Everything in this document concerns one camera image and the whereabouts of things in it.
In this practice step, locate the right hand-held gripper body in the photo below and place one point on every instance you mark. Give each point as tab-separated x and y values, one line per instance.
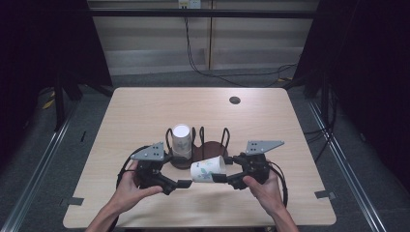
257	164

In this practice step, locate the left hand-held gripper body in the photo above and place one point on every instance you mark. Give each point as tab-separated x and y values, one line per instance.
148	153

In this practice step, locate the white floral paper cup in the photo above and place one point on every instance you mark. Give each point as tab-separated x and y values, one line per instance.
206	169

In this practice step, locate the person's right hand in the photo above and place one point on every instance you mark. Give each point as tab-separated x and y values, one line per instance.
269	195

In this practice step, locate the person's left hand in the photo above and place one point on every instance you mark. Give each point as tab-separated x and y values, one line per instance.
129	193

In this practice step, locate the grey tape piece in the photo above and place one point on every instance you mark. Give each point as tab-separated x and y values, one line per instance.
72	201
325	194

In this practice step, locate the black metal stand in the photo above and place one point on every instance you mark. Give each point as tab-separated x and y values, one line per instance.
59	106

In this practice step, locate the yellow floor tape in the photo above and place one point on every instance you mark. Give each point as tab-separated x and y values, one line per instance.
48	103

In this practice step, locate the black horizontal bar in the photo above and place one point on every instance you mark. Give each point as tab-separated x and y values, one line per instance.
161	13

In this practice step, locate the black curtain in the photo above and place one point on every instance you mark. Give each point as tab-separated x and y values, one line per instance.
38	48
370	64

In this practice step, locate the metal floor rail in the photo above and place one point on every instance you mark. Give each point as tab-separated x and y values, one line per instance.
42	164
341	154

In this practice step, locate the white wall outlet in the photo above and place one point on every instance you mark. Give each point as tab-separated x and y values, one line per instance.
189	4

